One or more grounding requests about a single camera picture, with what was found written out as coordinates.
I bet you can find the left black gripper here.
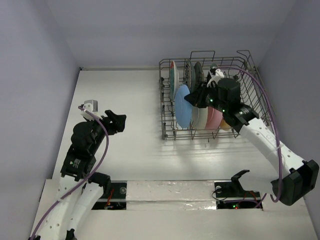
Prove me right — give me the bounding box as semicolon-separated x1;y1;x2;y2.
87;109;126;153

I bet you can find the blue plate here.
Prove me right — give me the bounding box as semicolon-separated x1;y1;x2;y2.
174;84;193;128

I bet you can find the cream white plate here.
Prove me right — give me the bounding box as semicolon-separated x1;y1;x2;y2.
191;106;208;130

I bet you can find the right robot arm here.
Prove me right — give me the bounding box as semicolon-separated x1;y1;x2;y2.
184;78;320;206

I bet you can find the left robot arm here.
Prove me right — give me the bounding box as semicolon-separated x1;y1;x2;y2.
30;106;127;240

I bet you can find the pink plate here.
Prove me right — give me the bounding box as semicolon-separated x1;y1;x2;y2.
205;106;223;130

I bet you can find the teal patterned plate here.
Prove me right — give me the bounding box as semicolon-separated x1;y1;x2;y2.
183;59;196;93

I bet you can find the dark olive plate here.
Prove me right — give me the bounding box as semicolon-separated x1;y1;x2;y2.
194;61;206;89

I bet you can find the white plate red teal pattern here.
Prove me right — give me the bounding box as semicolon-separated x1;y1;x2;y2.
169;60;179;101

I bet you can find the yellow plate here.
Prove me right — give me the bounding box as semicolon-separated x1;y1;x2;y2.
219;118;232;132

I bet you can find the green plate dark motif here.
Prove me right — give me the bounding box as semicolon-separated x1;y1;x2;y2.
210;63;219;69

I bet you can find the grey wire dish rack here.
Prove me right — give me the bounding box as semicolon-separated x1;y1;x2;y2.
158;50;273;141

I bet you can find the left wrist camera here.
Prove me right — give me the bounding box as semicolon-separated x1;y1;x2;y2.
80;99;102;121

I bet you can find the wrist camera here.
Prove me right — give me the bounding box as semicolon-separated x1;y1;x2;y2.
206;68;225;87
80;99;102;121

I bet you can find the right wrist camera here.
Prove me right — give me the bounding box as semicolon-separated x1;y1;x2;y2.
206;68;225;87

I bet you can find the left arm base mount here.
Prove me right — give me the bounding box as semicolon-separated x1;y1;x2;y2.
92;181;127;210

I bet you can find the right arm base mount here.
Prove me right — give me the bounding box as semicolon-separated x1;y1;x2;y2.
211;170;263;210

